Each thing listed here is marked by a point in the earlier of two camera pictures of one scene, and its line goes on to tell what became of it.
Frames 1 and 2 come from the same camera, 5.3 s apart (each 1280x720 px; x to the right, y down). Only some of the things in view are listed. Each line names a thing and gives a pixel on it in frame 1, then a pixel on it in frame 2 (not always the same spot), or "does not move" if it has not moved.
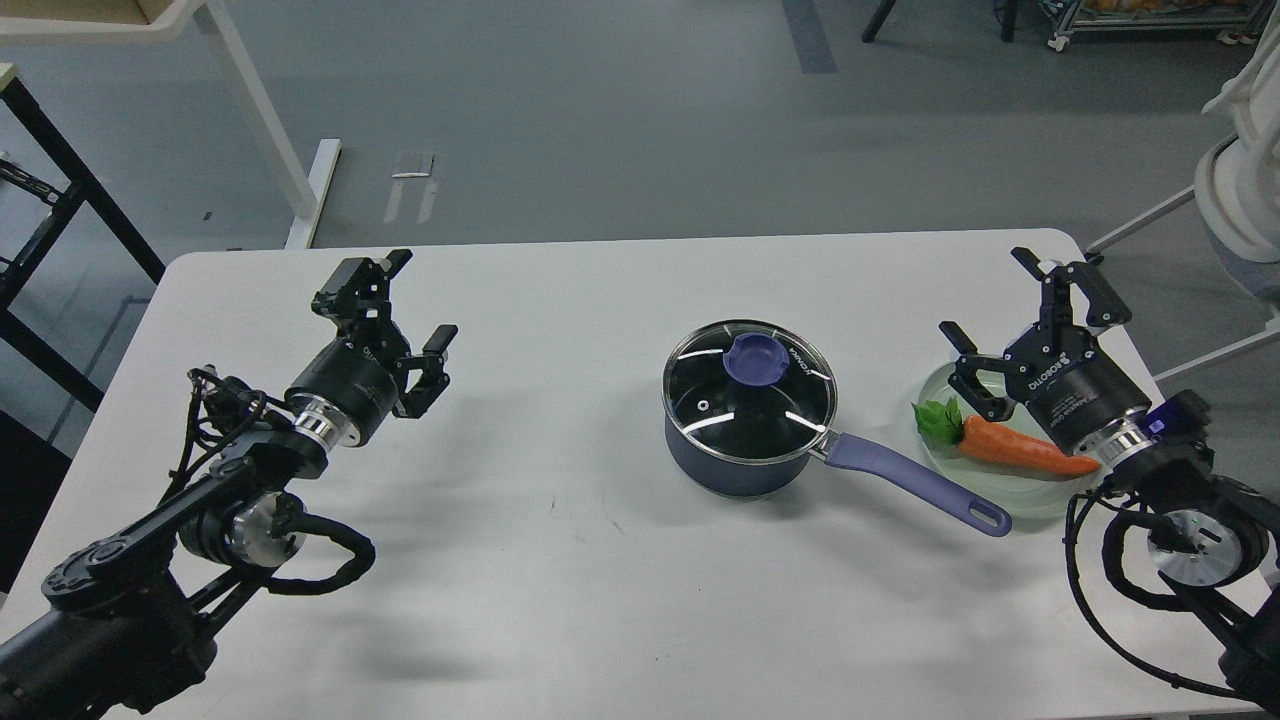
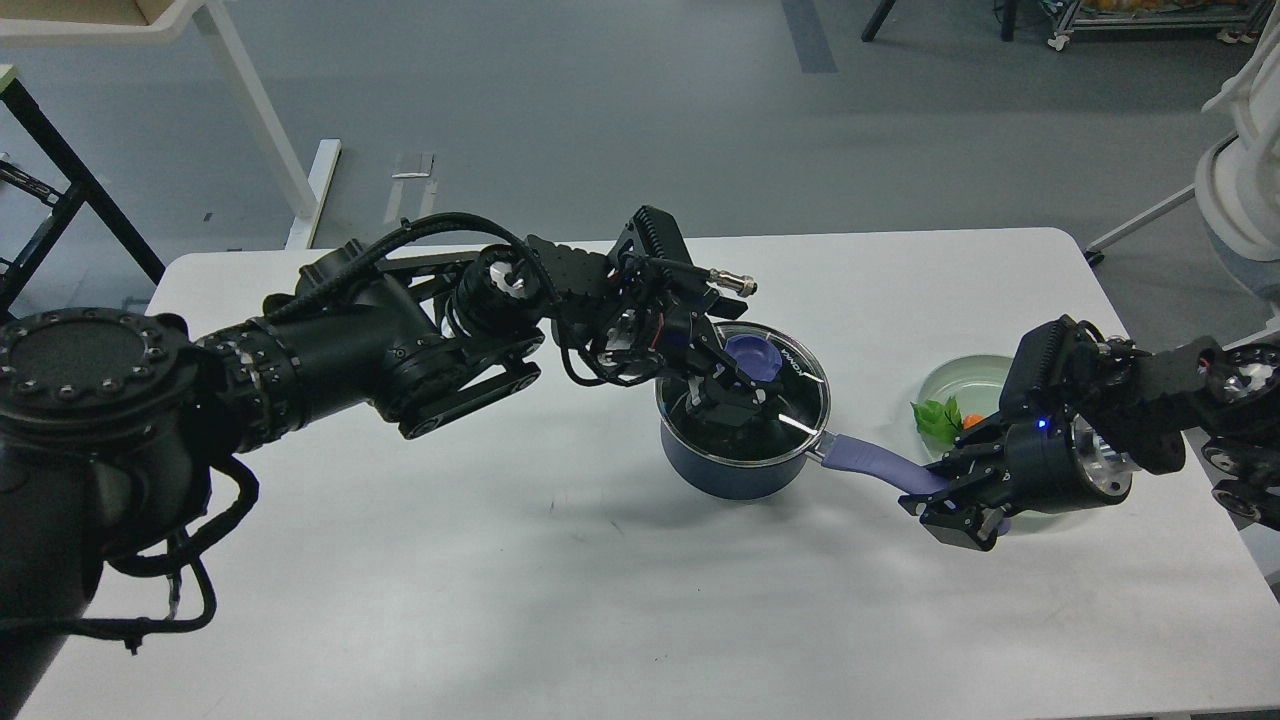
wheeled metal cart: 1236,22 does not move
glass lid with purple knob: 749,391 does not move
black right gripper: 1086,400 -> 1055,463
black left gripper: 349,391 -> 656,337
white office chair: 1237,187 does not move
